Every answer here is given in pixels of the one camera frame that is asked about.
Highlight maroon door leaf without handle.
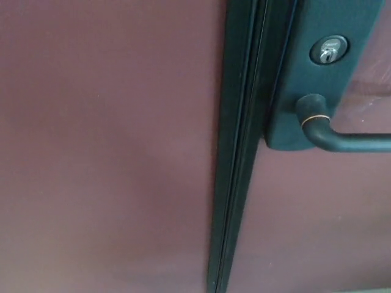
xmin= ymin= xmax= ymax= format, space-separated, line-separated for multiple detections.
xmin=0 ymin=0 xmax=228 ymax=293

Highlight black door edge strip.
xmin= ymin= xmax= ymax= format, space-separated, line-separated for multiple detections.
xmin=206 ymin=0 xmax=267 ymax=293
xmin=216 ymin=0 xmax=299 ymax=293

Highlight silver lock cylinder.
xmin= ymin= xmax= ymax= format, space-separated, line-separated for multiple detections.
xmin=309 ymin=35 xmax=351 ymax=65

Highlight maroon door leaf with handle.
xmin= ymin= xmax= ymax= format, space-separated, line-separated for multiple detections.
xmin=243 ymin=0 xmax=391 ymax=293

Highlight black door lever handle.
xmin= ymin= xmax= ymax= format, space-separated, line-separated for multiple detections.
xmin=295 ymin=93 xmax=391 ymax=153

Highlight dark handle backplate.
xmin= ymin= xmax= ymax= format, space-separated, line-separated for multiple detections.
xmin=264 ymin=0 xmax=387 ymax=153

